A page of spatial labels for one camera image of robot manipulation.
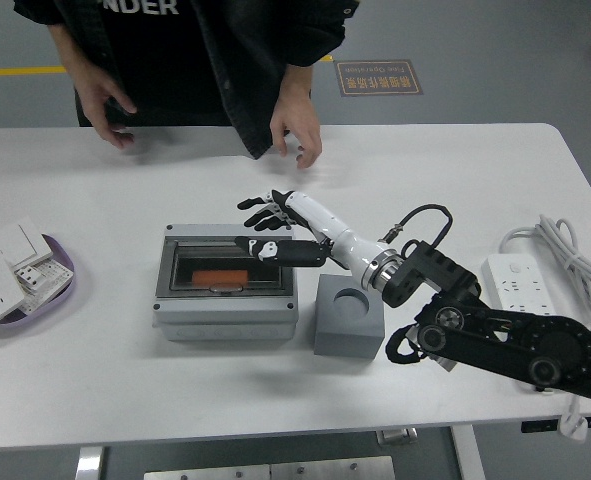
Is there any person's right hand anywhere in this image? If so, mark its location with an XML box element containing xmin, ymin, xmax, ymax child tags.
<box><xmin>74</xmin><ymin>74</ymin><xmax>139</xmax><ymax>150</ymax></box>

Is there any person's left hand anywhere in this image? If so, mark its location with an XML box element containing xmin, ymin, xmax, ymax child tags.
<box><xmin>269</xmin><ymin>97</ymin><xmax>324</xmax><ymax>171</ymax></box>

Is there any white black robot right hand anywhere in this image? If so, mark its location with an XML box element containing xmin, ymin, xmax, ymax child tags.
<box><xmin>234</xmin><ymin>188</ymin><xmax>394</xmax><ymax>285</ymax></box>

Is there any orange cylinder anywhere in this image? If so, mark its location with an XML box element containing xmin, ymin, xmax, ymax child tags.
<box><xmin>191</xmin><ymin>269</ymin><xmax>250</xmax><ymax>286</ymax></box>

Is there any grey electrical box with lid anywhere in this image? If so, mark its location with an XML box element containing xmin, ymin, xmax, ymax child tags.
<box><xmin>152</xmin><ymin>223</ymin><xmax>299</xmax><ymax>342</ymax></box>

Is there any grey cube with round hole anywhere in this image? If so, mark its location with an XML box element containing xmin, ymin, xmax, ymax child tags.
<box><xmin>313</xmin><ymin>273</ymin><xmax>386</xmax><ymax>357</ymax></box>

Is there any person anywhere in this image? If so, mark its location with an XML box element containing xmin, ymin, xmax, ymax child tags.
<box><xmin>13</xmin><ymin>0</ymin><xmax>364</xmax><ymax>161</ymax></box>

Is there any brown floor sign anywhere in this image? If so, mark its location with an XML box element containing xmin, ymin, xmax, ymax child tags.
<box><xmin>334</xmin><ymin>59</ymin><xmax>424</xmax><ymax>97</ymax></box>

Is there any purple tray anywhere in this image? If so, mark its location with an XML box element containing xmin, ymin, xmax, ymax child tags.
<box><xmin>0</xmin><ymin>233</ymin><xmax>76</xmax><ymax>327</ymax></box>

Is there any white printed socket plate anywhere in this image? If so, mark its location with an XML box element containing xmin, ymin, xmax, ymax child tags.
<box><xmin>24</xmin><ymin>259</ymin><xmax>74</xmax><ymax>316</ymax></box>

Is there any white socket module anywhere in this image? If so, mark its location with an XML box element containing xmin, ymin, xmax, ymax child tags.
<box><xmin>13</xmin><ymin>263</ymin><xmax>46</xmax><ymax>294</ymax></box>

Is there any white table leg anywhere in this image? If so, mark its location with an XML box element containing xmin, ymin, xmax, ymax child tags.
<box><xmin>449</xmin><ymin>424</ymin><xmax>486</xmax><ymax>480</ymax></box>
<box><xmin>74</xmin><ymin>446</ymin><xmax>107</xmax><ymax>480</ymax></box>

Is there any black table control panel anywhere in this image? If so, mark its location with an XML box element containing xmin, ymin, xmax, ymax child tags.
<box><xmin>520</xmin><ymin>419</ymin><xmax>559</xmax><ymax>434</ymax></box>

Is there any white power plug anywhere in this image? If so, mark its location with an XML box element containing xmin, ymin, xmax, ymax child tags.
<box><xmin>559</xmin><ymin>409</ymin><xmax>589</xmax><ymax>442</ymax></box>

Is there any white wall switch plate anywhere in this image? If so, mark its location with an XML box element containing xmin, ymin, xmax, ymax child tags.
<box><xmin>0</xmin><ymin>224</ymin><xmax>55</xmax><ymax>269</ymax></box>

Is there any metal table bracket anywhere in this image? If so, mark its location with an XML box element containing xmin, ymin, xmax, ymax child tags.
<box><xmin>377</xmin><ymin>427</ymin><xmax>419</xmax><ymax>445</ymax></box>

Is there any grey metal base plate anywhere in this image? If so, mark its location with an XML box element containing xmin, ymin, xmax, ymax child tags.
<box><xmin>143</xmin><ymin>455</ymin><xmax>395</xmax><ymax>480</ymax></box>

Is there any white power strip cable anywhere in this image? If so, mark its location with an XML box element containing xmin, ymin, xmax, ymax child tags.
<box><xmin>498</xmin><ymin>214</ymin><xmax>591</xmax><ymax>416</ymax></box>

